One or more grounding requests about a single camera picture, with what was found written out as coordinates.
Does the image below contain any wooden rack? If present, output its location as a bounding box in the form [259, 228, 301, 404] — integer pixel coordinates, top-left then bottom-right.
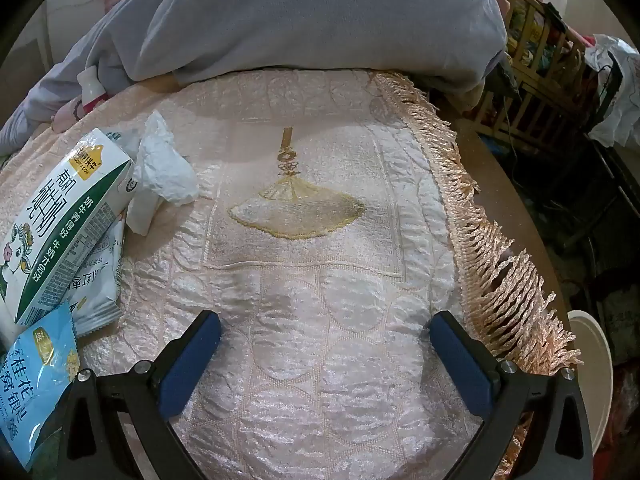
[475, 0, 588, 131]

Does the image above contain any white tissue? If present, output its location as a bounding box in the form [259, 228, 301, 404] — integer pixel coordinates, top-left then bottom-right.
[125, 110, 201, 236]

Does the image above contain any white plastic bag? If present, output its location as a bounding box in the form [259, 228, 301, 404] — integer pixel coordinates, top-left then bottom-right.
[582, 34, 640, 148]

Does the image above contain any pink fringed tablecloth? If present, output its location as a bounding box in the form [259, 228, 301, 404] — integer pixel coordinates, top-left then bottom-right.
[0, 67, 583, 480]

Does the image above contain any light blue snack packet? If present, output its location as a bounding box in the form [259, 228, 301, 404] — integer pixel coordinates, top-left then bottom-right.
[0, 300, 83, 473]

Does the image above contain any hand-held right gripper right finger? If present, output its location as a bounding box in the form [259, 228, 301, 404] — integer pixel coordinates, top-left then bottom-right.
[429, 311, 593, 480]

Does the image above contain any person in grey clothes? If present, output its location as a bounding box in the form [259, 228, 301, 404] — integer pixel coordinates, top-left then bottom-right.
[0, 0, 508, 161]

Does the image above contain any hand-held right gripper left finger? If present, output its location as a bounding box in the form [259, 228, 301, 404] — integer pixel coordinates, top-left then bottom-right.
[57, 310, 223, 480]

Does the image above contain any pink and white bottle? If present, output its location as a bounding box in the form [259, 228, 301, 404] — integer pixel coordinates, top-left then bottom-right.
[76, 70, 108, 113]

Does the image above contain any white round plate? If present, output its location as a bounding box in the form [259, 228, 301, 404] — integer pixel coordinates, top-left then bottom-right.
[567, 310, 613, 480]

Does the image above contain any white green snack packet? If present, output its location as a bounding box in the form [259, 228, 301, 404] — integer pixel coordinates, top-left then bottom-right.
[0, 128, 135, 326]

